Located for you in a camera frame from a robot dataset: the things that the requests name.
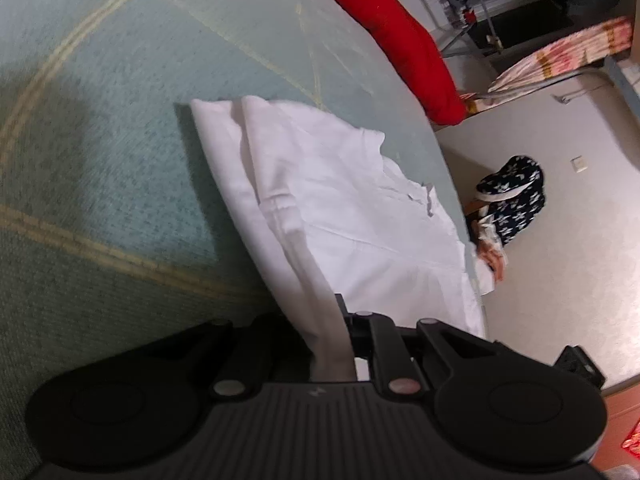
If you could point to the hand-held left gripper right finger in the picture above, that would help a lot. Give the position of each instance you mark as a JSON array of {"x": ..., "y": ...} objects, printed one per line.
[{"x": 362, "y": 332}]

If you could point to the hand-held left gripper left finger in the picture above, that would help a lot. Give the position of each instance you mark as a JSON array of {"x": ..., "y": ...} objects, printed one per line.
[{"x": 240, "y": 355}]

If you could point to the white printed t-shirt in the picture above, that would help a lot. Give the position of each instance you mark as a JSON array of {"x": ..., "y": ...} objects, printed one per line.
[{"x": 340, "y": 200}]

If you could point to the pile of light clothes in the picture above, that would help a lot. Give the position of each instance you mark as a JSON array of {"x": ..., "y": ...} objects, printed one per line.
[{"x": 492, "y": 260}]

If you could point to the navy star-print garment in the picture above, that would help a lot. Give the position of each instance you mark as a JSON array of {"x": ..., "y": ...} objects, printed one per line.
[{"x": 515, "y": 195}]

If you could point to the red quilt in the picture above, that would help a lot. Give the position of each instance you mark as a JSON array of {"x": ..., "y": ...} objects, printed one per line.
[{"x": 400, "y": 25}]

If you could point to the metal drying rack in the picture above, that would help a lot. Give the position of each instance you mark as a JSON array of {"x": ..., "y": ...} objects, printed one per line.
[{"x": 465, "y": 15}]

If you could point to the pink floral curtain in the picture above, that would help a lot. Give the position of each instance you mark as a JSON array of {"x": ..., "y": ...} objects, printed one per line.
[{"x": 560, "y": 60}]

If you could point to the wall socket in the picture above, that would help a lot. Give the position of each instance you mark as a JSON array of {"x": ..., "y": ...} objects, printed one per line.
[{"x": 580, "y": 164}]

